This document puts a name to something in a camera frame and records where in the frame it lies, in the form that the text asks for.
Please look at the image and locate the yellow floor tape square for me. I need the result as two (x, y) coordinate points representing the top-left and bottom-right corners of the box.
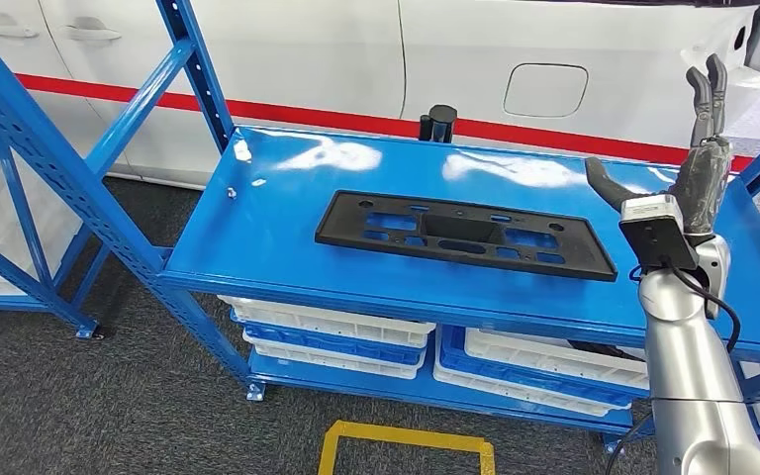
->
(317, 421), (496, 475)

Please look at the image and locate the black barrier post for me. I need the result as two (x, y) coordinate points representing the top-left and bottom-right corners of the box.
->
(418, 104), (458, 144)

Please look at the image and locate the black plastic mounting plate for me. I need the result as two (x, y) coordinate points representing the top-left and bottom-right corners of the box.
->
(314, 190), (619, 283)

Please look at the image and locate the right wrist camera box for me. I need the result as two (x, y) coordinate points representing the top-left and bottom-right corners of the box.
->
(618, 193), (700, 272)

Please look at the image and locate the red barrier belt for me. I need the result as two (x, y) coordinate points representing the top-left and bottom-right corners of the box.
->
(16, 73), (760, 182)

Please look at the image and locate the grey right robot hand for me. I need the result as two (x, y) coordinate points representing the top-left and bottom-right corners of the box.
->
(584, 53), (735, 238)

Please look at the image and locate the white car body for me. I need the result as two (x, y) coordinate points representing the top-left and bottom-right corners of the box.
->
(0, 0), (760, 193)

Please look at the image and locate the black plastic part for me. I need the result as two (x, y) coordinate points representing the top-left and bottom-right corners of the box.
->
(566, 339), (647, 364)

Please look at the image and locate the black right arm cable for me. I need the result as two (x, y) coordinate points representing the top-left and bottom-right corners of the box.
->
(605, 261), (743, 475)

